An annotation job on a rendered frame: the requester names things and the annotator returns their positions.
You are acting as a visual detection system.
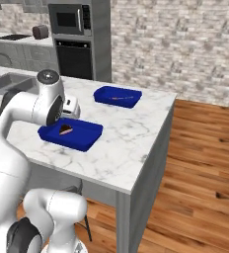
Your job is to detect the black hob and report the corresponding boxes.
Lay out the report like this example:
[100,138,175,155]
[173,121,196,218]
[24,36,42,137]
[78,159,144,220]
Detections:
[0,33,33,42]

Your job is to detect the black oven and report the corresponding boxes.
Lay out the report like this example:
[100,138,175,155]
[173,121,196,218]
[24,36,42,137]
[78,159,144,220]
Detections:
[53,37,95,81]

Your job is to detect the grey tall appliance cabinet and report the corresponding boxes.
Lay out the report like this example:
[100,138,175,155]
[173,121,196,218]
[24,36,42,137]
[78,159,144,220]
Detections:
[46,0,113,84]

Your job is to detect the grey sink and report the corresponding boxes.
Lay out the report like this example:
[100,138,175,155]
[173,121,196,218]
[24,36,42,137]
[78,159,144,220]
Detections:
[0,71,39,96]

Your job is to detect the grey microwave oven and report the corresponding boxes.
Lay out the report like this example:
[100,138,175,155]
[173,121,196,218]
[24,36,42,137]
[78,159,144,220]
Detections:
[47,3,93,37]

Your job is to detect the chocolate cake slice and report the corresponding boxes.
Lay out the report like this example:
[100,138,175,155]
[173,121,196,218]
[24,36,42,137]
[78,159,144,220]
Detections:
[58,124,74,136]

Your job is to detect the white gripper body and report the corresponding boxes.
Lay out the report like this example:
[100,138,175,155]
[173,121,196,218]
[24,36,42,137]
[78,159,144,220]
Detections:
[60,106,82,121]

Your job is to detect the grey base cupboards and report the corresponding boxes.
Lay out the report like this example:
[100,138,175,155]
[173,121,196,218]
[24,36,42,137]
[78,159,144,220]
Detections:
[0,42,60,73]

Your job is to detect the grey wall cupboards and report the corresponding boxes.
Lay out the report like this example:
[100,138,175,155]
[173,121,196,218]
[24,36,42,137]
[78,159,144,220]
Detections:
[0,0,50,15]

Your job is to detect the dark brown toaster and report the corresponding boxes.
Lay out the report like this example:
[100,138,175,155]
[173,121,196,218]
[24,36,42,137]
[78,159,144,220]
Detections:
[32,24,50,41]

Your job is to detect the blue tray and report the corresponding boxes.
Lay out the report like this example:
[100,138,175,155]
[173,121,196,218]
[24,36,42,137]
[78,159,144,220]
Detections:
[93,85,143,110]
[37,117,105,153]

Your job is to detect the dark metal stool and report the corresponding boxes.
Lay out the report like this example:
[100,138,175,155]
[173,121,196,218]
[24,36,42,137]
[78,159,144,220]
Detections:
[57,179,94,243]

